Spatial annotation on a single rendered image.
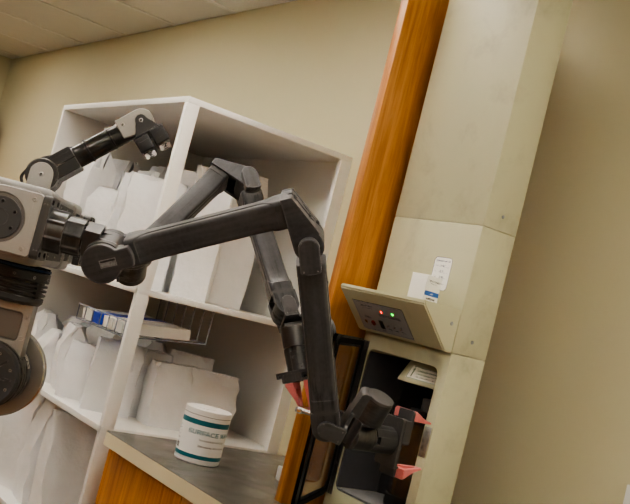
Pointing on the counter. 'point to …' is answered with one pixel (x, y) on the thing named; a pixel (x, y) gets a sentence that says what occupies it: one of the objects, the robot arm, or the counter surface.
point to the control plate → (383, 318)
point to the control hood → (448, 319)
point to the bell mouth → (419, 374)
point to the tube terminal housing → (452, 434)
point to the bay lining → (366, 477)
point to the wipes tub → (202, 434)
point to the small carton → (424, 287)
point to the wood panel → (377, 185)
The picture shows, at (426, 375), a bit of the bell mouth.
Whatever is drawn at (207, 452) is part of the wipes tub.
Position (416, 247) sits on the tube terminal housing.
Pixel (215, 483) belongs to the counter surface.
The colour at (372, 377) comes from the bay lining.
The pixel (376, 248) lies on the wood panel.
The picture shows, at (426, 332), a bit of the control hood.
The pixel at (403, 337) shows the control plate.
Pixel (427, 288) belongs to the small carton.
